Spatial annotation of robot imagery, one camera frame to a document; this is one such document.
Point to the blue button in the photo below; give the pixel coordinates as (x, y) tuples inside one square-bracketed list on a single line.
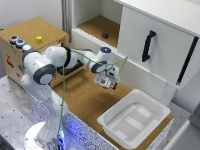
[(20, 42)]

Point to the white sliding door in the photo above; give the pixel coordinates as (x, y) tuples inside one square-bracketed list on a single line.
[(166, 46)]

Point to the green button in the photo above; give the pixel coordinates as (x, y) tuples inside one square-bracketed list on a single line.
[(26, 47)]

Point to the red button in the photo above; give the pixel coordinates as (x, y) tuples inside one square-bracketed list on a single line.
[(14, 39)]

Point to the yellow block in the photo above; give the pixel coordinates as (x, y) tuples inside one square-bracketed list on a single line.
[(39, 39)]

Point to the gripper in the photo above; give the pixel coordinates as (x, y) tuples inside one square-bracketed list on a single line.
[(107, 76)]

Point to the white plastic box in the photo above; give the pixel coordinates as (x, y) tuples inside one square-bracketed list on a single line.
[(133, 120)]

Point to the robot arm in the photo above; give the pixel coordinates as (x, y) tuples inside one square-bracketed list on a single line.
[(40, 68)]

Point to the purple block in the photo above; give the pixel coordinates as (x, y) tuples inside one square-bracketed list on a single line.
[(105, 35)]

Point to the white cabinet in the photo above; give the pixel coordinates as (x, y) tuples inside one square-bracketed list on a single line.
[(140, 76)]

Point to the wooden drawer box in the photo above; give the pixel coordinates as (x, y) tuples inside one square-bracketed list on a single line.
[(30, 28)]

